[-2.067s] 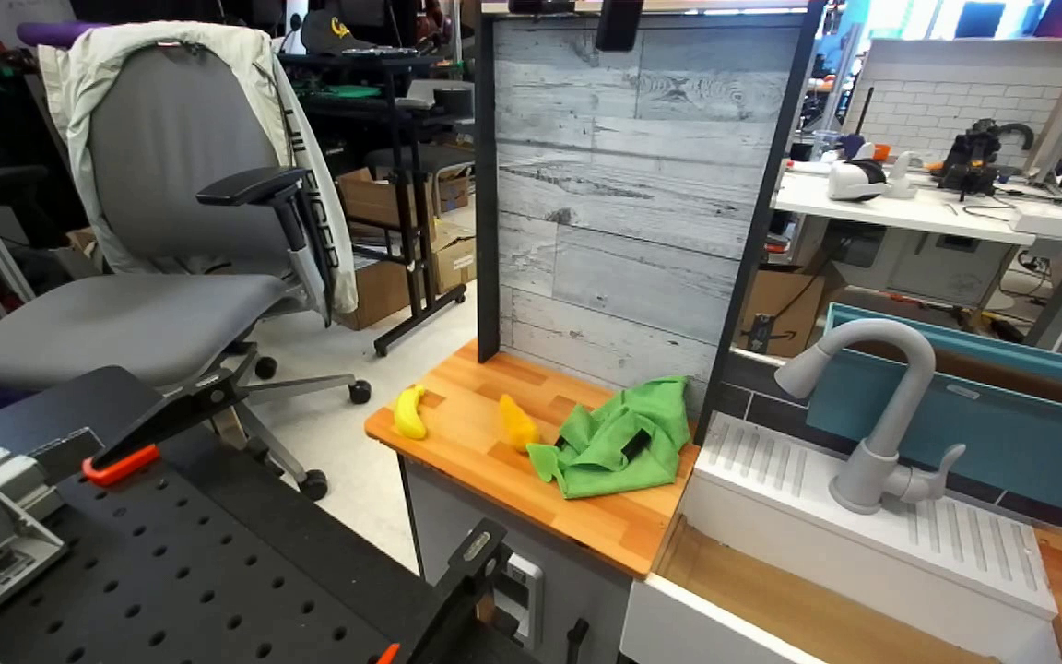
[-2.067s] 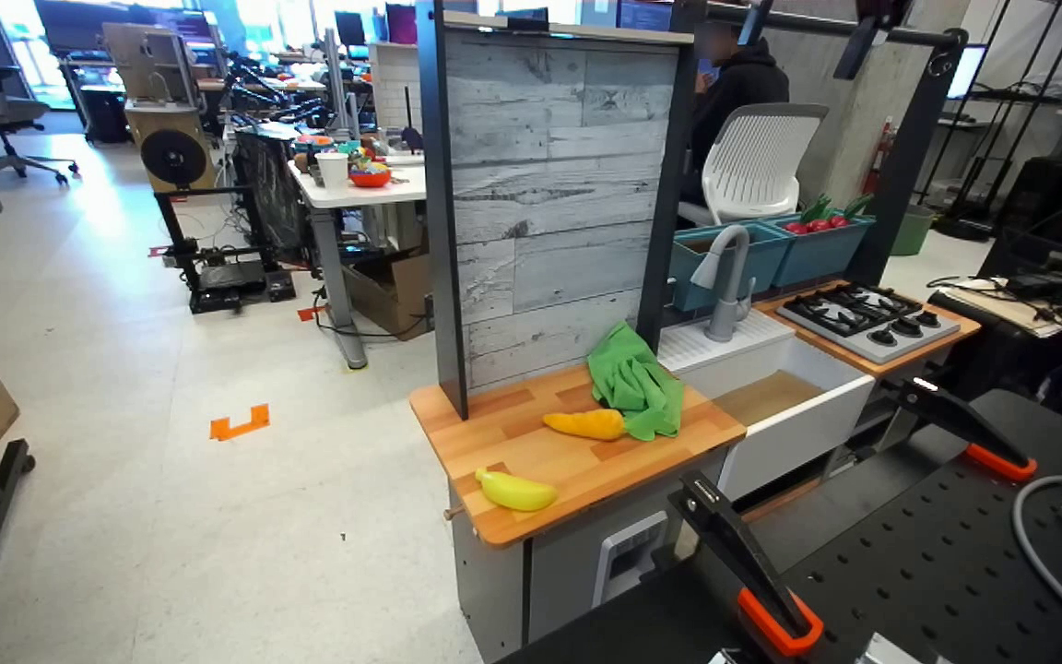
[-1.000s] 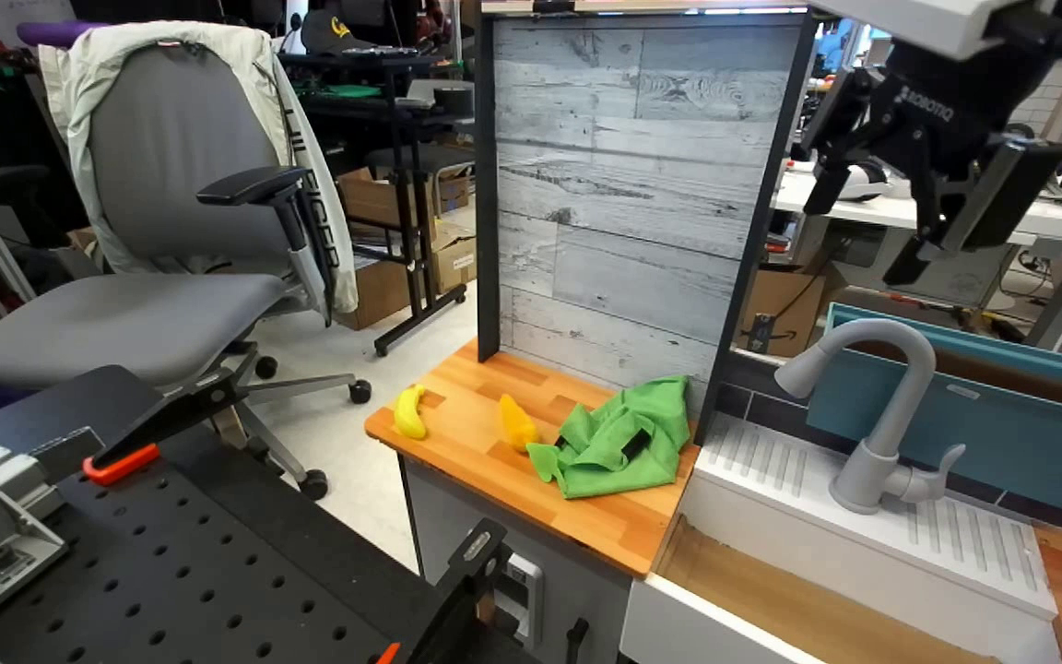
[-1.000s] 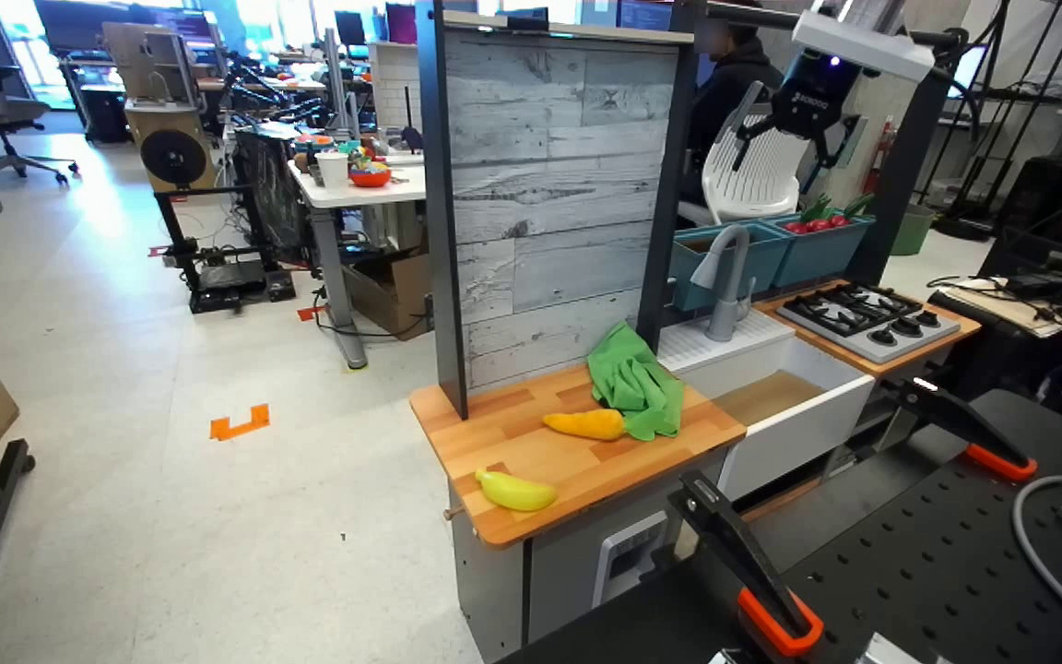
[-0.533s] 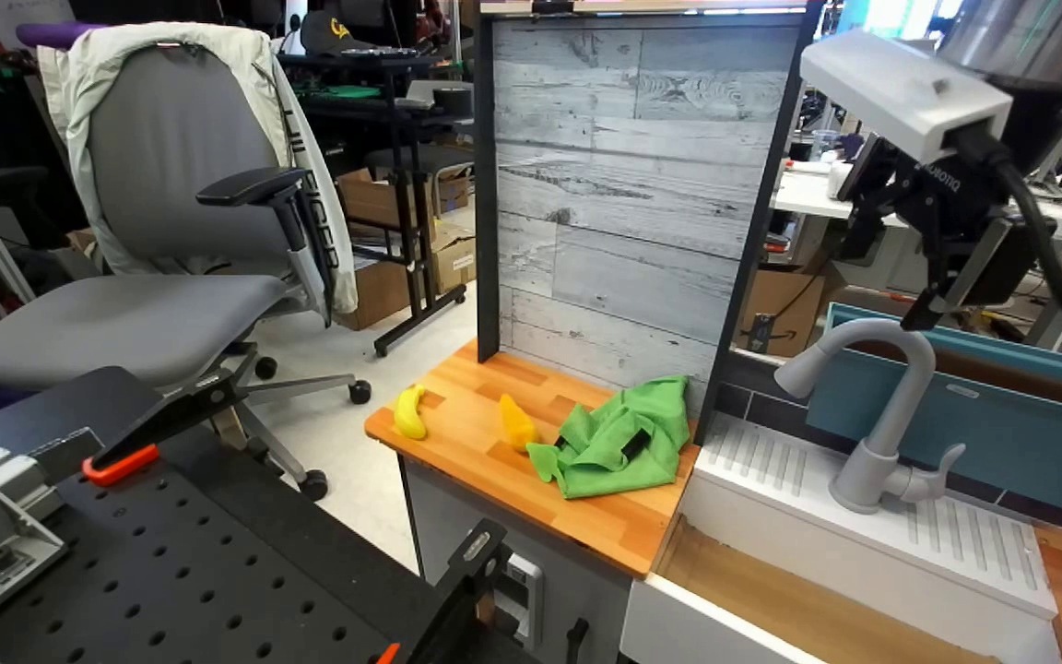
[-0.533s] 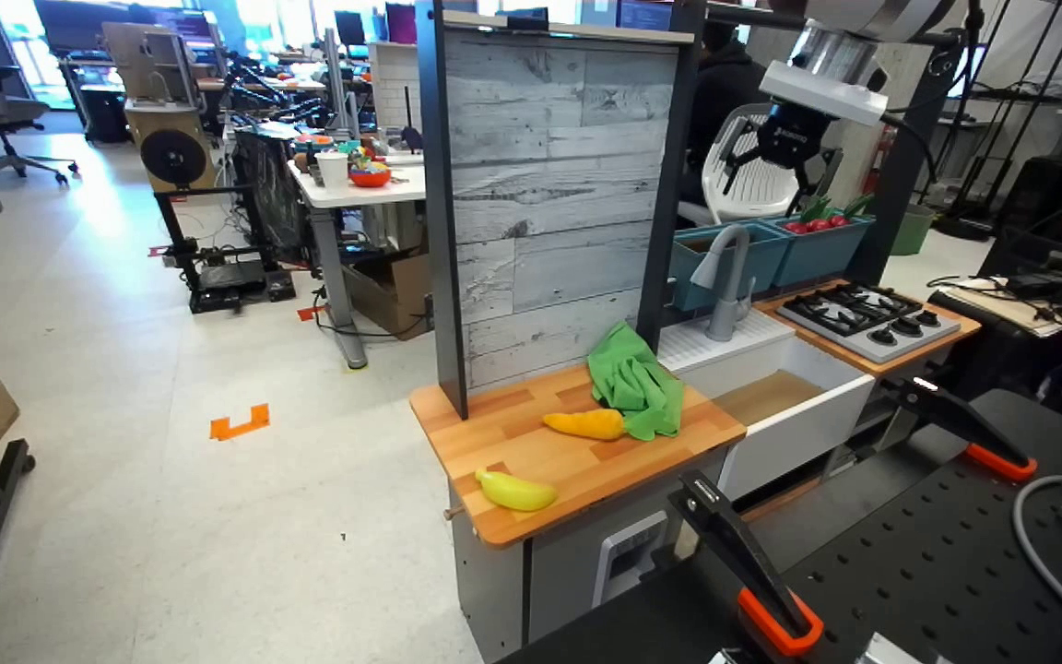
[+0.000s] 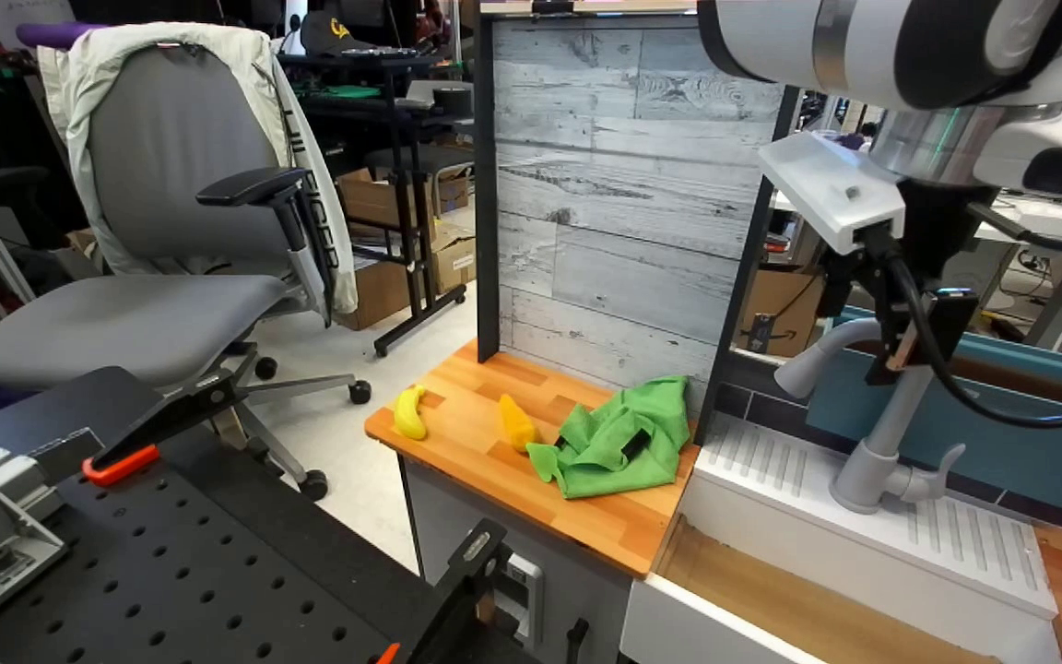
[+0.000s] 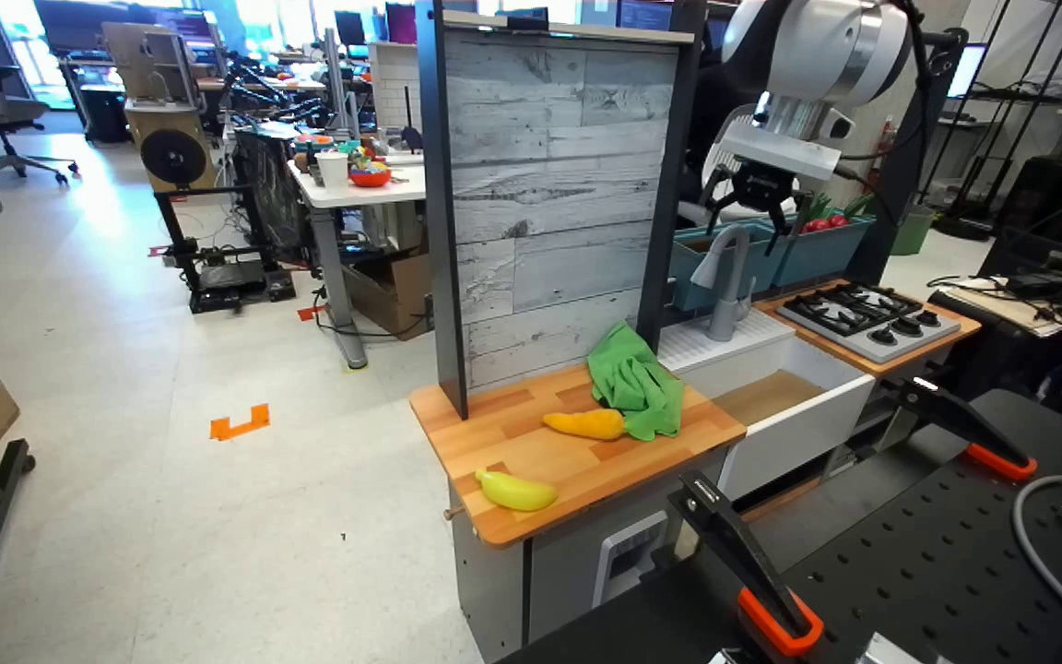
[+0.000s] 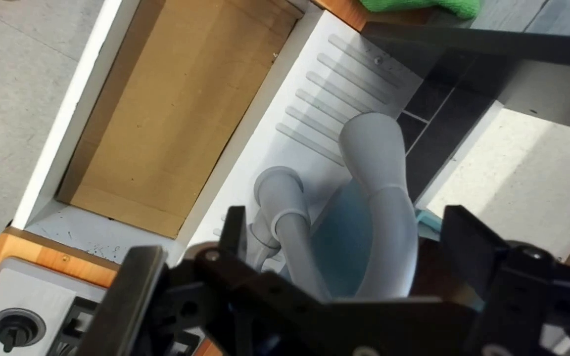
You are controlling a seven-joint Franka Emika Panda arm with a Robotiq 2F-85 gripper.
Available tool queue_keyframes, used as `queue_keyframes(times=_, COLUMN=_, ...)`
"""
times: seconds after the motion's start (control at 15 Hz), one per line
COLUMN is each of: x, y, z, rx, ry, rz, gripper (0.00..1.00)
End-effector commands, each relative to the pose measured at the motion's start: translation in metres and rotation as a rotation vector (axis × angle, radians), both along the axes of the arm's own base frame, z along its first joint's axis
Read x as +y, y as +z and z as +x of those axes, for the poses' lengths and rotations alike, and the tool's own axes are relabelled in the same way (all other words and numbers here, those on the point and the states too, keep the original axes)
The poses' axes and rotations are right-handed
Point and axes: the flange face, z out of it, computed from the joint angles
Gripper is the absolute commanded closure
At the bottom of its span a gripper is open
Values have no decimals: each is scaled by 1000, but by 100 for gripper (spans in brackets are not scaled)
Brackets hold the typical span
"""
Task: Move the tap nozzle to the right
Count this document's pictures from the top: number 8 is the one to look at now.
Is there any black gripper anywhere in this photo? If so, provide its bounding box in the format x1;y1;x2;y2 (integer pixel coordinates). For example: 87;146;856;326
703;158;803;240

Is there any toy kitchen cabinet wooden counter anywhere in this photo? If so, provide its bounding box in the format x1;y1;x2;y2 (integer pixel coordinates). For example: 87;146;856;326
405;362;749;664

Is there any white cup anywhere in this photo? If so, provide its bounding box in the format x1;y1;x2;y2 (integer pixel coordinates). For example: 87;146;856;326
312;146;351;193

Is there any red bowl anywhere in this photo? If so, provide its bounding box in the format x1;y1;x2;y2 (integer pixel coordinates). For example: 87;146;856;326
347;158;394;193

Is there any grey wood back panel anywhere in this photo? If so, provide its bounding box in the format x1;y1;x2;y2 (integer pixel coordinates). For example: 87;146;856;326
443;28;697;398

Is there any grey tap with nozzle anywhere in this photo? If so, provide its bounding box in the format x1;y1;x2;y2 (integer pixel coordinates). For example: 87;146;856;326
689;220;760;347

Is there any beige machine with black disc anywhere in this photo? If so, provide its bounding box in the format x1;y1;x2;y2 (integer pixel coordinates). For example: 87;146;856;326
104;17;227;194

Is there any black metal frame post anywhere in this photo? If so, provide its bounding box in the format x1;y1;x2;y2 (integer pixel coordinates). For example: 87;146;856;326
634;0;713;353
856;24;968;289
414;0;472;422

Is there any white toy sink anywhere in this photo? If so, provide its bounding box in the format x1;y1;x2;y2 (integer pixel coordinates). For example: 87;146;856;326
657;307;878;500

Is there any teal plastic bin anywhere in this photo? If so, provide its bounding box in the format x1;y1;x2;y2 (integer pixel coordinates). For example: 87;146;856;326
773;215;878;296
669;219;794;318

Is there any toy stove top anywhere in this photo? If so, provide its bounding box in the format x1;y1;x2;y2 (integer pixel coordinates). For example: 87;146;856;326
778;278;963;366

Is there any wooden stove counter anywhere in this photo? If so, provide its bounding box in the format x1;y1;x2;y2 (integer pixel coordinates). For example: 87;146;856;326
754;278;983;378

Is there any yellow toy banana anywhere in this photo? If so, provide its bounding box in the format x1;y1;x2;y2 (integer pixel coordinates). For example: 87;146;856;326
472;463;559;515

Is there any black equipment cart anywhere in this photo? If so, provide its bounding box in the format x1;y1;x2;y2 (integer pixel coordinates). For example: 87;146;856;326
153;181;297;318

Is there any black clamp orange handle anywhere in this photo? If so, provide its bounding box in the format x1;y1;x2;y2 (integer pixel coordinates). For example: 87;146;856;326
668;476;831;664
878;374;1043;487

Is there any wooden desk with clutter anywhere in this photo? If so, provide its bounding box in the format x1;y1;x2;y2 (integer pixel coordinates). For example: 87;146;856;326
924;270;1062;347

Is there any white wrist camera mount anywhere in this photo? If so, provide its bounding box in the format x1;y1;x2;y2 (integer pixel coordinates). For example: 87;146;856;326
713;123;846;189

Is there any black office chair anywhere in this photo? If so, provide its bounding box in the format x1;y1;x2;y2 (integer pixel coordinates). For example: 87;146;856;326
0;58;82;189

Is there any green cloth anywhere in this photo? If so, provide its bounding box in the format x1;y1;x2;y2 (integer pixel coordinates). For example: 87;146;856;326
582;321;689;446

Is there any white desk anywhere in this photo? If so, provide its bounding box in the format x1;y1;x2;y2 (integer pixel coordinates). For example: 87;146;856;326
282;150;432;374

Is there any yellow orange toy fruit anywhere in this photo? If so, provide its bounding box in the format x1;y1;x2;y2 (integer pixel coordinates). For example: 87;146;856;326
537;406;631;441

